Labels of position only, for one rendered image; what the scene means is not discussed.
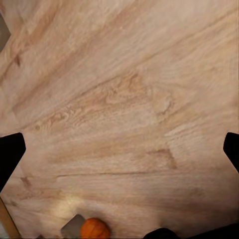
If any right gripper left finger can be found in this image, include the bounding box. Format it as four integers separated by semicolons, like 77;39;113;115
0;132;26;192

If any pumpkin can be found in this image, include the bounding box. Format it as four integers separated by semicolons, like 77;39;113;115
81;218;111;239

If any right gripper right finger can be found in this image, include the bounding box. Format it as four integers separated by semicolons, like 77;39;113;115
223;132;239;172

